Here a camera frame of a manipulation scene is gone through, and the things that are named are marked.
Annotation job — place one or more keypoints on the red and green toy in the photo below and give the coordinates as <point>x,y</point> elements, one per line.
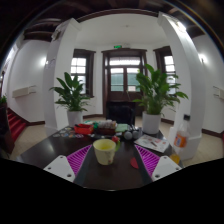
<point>116,140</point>

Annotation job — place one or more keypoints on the black chair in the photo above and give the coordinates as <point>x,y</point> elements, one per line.
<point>120,113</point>

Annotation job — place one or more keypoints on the small potted plant white pot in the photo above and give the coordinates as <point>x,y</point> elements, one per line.
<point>72,96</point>

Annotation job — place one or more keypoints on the large potted plant white pot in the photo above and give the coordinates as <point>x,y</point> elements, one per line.
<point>153,96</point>

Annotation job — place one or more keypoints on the green book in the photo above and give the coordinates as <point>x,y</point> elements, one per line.
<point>122,128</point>

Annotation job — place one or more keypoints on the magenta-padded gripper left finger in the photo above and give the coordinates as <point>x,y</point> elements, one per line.
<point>60,167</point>

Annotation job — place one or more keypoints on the pale yellow cup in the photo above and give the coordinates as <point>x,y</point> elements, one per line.
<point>104,152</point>

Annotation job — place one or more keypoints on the orange drink bottle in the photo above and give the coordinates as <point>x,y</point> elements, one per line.
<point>181,140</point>

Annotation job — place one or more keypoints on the white wall radiator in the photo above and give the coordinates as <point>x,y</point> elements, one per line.
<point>23,91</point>
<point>219,92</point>

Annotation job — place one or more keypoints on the green exit sign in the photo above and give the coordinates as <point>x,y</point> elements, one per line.
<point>117,46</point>

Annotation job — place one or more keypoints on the brown basket of snacks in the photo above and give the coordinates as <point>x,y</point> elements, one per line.
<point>106,128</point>

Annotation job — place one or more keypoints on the flat round red coaster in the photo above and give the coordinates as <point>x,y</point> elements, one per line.
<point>134,163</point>

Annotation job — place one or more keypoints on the grey ball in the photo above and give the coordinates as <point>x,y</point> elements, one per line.
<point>135,134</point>
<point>128,135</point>

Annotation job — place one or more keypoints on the printed white leaflet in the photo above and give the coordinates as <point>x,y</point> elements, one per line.
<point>151,143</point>

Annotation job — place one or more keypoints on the colourful round stickers sheet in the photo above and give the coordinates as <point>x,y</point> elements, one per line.
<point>68,134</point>

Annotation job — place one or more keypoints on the red carpeted staircase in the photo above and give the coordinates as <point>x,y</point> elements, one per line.
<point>16,125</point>

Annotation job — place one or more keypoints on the dark wooden double door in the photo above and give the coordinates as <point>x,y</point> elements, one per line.
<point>124,76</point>

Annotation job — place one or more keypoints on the dark framed window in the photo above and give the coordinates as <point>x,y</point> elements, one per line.
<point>80,70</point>
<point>168,65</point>

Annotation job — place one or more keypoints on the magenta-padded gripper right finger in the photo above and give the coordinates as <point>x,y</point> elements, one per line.
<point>165,167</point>

